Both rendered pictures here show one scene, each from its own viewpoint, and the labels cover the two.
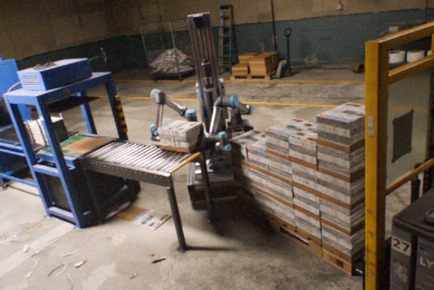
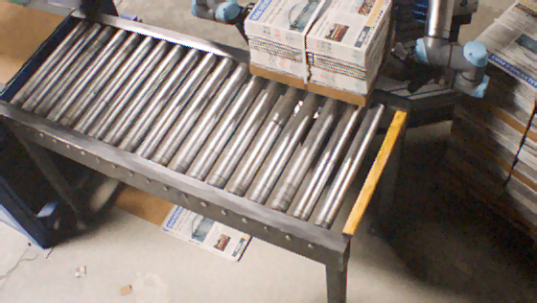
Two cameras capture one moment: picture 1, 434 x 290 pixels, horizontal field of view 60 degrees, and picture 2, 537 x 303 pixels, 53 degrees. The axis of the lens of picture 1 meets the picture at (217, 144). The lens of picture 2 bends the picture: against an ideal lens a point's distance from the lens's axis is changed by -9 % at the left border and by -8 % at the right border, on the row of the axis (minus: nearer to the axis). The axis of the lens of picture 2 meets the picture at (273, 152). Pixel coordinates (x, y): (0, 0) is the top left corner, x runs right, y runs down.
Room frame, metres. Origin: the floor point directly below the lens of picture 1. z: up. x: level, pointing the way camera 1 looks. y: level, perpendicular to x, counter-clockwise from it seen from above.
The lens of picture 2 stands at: (2.37, 0.64, 2.14)
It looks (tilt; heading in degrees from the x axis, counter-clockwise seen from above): 55 degrees down; 356
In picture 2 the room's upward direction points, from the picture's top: 10 degrees counter-clockwise
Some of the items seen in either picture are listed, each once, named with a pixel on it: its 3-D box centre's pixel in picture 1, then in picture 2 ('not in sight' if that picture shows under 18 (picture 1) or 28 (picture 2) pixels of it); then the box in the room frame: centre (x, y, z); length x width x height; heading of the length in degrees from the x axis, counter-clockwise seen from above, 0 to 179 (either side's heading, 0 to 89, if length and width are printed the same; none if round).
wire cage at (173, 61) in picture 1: (168, 50); not in sight; (11.56, 1.01, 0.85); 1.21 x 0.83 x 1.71; 52
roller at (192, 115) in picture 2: (142, 157); (195, 111); (3.56, 0.79, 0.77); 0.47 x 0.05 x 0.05; 142
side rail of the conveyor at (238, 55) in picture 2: (155, 150); (220, 59); (3.80, 0.68, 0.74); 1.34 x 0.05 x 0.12; 52
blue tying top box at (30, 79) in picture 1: (56, 74); not in sight; (4.23, 1.64, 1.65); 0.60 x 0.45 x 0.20; 142
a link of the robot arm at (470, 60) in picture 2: (222, 137); (469, 59); (3.42, -0.05, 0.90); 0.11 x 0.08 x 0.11; 61
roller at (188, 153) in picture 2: (146, 158); (212, 117); (3.52, 0.74, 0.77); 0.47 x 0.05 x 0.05; 142
